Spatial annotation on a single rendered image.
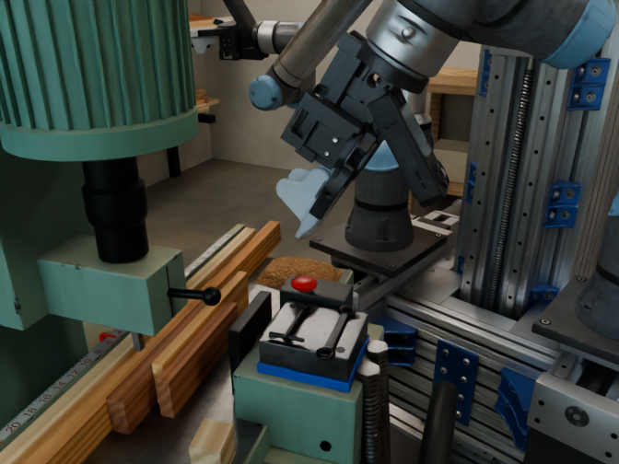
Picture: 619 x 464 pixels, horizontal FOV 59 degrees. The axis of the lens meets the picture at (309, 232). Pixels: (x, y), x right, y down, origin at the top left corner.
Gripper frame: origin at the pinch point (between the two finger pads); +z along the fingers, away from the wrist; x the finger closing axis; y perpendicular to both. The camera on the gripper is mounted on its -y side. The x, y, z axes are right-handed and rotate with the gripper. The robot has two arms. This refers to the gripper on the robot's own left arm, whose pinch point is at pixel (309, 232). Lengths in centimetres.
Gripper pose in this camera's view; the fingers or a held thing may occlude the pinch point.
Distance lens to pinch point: 58.9
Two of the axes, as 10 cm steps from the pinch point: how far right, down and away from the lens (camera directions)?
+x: -3.3, 3.8, -8.6
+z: -4.8, 7.2, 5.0
